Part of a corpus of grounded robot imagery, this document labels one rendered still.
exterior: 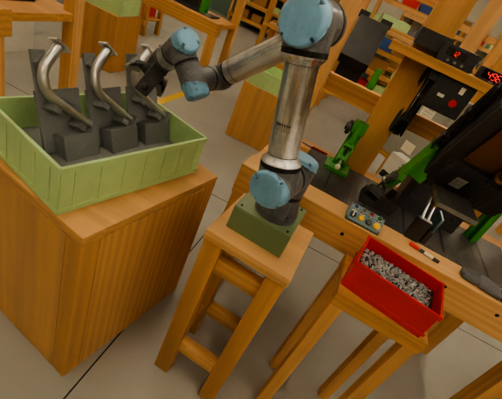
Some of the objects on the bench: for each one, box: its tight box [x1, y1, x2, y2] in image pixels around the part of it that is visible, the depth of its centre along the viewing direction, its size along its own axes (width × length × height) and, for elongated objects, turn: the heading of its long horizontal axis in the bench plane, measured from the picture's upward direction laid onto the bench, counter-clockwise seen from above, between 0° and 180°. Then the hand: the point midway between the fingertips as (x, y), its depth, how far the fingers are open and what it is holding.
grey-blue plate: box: [420, 210, 444, 245], centre depth 151 cm, size 10×2×14 cm, turn 130°
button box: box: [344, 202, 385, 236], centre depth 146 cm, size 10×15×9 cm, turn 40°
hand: (140, 83), depth 125 cm, fingers open, 14 cm apart
